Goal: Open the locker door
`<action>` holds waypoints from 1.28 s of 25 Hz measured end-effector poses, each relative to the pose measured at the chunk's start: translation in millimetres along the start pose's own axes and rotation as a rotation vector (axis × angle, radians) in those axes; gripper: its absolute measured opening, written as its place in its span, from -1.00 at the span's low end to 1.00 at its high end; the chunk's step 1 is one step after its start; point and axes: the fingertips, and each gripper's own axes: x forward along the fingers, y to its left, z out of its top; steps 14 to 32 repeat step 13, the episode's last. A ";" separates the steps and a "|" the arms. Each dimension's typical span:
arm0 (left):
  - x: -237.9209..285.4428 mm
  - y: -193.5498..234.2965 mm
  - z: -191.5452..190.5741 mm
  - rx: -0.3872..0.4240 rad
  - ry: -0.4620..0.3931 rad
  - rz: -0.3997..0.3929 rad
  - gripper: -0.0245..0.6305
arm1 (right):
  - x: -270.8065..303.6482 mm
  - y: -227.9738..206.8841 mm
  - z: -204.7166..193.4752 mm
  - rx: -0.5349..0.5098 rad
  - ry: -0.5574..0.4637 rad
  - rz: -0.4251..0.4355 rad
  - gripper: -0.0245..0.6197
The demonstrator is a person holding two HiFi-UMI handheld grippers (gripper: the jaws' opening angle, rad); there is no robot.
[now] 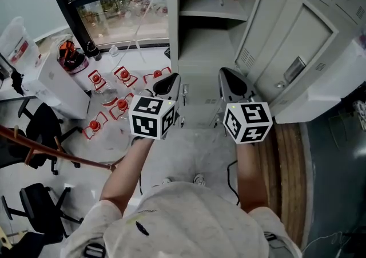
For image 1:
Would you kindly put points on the wooden planks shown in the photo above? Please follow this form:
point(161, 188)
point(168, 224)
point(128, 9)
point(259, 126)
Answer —
point(288, 179)

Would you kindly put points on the grey metal locker door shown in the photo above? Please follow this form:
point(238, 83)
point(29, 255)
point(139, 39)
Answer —
point(286, 22)

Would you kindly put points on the person's left forearm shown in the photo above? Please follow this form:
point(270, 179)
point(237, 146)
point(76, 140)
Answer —
point(125, 176)

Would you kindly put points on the clear water jug red cap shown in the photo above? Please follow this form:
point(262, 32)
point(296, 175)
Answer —
point(96, 78)
point(157, 73)
point(94, 125)
point(122, 104)
point(124, 74)

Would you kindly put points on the small clear bottle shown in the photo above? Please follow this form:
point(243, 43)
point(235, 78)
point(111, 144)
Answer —
point(113, 51)

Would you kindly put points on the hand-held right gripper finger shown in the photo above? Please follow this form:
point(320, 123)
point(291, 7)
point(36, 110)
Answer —
point(241, 86)
point(226, 88)

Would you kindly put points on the grey metal locker cabinet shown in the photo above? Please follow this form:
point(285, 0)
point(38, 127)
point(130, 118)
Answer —
point(200, 51)

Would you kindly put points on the person's right shoe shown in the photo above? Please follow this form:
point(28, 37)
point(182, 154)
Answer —
point(199, 179)

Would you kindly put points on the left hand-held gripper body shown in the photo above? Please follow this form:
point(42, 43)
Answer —
point(148, 119)

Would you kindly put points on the person's white shirt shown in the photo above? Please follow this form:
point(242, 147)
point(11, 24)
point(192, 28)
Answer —
point(186, 222)

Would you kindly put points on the clear plastic bag red label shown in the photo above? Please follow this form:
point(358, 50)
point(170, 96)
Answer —
point(17, 42)

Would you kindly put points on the white cardboard box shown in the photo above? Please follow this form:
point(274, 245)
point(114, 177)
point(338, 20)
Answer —
point(63, 88)

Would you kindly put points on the bucket with orange tools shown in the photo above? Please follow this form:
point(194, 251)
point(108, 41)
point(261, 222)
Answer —
point(71, 56)

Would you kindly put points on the black round container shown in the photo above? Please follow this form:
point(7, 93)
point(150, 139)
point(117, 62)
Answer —
point(93, 49)

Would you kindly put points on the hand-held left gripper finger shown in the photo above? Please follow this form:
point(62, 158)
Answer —
point(175, 91)
point(160, 86)

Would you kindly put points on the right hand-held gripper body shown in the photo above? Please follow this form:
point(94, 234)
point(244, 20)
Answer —
point(248, 122)

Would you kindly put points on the black office chair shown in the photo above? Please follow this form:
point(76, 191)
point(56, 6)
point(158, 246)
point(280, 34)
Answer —
point(43, 125)
point(37, 208)

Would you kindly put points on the person's shoe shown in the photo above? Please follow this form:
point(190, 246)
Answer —
point(166, 181)
point(199, 179)

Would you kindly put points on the black window frame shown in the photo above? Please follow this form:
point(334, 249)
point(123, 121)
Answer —
point(61, 8)

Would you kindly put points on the wooden coat rack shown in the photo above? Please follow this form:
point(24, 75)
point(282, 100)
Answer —
point(43, 148)

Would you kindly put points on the person's right forearm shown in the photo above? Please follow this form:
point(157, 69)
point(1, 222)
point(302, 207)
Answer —
point(251, 176)

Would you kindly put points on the person's left shoe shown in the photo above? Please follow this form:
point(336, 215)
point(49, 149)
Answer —
point(166, 181)

